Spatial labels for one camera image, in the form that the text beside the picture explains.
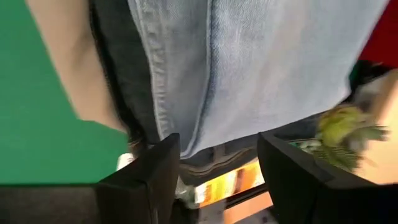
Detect beige shorts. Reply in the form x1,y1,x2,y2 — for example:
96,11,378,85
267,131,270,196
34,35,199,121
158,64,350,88
26,0,129,134

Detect red plastic laundry bin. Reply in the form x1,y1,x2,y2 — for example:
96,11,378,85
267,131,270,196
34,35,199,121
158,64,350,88
359,0,398,69

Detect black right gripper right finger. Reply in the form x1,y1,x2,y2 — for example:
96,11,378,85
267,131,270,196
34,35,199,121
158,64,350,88
257,130,398,224

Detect succulent plant in black pot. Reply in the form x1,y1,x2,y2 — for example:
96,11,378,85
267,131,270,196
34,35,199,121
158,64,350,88
295,104,389,172

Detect dark blue jeans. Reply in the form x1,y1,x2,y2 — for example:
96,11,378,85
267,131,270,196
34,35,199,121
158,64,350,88
88,0,321,187

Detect light blue jeans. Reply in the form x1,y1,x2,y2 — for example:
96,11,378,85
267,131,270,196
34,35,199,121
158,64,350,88
127,0,389,159

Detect clear package with orange label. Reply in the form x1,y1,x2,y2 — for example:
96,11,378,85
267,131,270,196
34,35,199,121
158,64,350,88
175,160,267,209

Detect green table mat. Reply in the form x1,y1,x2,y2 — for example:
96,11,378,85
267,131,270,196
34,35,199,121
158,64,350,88
0,0,129,185

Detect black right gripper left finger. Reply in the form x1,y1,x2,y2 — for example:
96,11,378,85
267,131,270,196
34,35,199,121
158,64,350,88
0,133,181,224

